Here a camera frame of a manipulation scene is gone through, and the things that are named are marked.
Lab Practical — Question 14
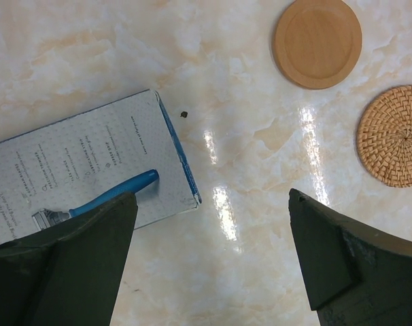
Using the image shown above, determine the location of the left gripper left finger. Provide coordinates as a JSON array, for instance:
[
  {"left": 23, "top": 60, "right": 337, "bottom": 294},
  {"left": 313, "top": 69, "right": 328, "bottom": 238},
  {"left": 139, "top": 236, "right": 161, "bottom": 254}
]
[{"left": 0, "top": 193, "right": 138, "bottom": 325}]

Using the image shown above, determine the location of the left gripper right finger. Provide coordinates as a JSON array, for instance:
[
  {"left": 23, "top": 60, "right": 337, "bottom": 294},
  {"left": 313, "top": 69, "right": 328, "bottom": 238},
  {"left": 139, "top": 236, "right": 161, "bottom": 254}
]
[{"left": 288, "top": 189, "right": 412, "bottom": 325}]

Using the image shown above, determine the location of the woven rattan coaster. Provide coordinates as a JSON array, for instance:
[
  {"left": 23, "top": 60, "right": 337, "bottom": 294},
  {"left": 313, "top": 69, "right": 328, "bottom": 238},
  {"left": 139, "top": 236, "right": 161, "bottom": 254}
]
[{"left": 356, "top": 85, "right": 412, "bottom": 187}]

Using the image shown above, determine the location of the light wood coaster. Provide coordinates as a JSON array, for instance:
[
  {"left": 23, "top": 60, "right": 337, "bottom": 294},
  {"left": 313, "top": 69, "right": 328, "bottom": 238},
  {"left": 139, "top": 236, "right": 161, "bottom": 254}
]
[{"left": 272, "top": 1, "right": 362, "bottom": 90}]

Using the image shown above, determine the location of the blue white razor box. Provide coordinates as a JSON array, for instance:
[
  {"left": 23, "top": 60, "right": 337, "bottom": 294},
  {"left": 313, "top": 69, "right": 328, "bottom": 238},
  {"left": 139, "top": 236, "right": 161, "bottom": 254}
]
[{"left": 0, "top": 90, "right": 201, "bottom": 245}]

